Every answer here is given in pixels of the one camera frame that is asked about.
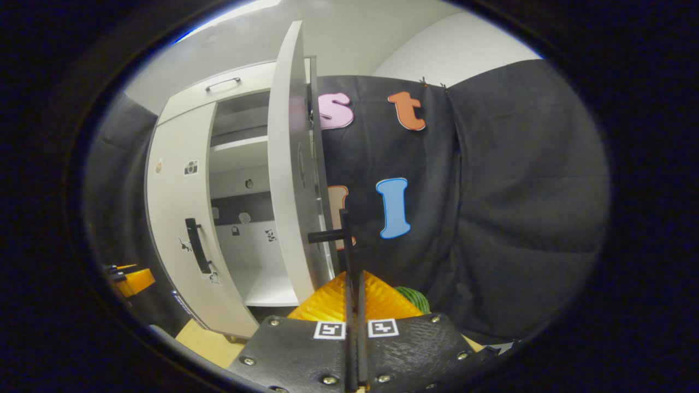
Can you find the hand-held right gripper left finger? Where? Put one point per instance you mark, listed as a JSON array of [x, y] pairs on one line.
[[295, 355]]

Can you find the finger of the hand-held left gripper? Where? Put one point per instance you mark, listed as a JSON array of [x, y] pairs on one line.
[[136, 281]]

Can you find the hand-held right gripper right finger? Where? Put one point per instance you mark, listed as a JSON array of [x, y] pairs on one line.
[[415, 349]]

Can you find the camera sticker cabinet door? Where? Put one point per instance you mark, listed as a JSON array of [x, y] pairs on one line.
[[175, 218]]

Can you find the white double-door shoe cabinet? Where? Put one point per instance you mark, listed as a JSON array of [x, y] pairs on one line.
[[229, 185]]

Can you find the headphone sticker cabinet door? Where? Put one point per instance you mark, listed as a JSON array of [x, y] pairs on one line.
[[286, 164]]

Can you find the white inner cabinet shelf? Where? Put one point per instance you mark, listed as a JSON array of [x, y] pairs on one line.
[[240, 143]]

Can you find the white cabinet drawer front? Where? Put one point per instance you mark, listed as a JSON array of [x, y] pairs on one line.
[[218, 98]]

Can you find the striped watermelon half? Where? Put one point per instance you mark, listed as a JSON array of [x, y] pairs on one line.
[[415, 299]]

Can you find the black backdrop cloth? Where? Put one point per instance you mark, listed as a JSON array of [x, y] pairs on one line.
[[117, 191], [519, 191]]

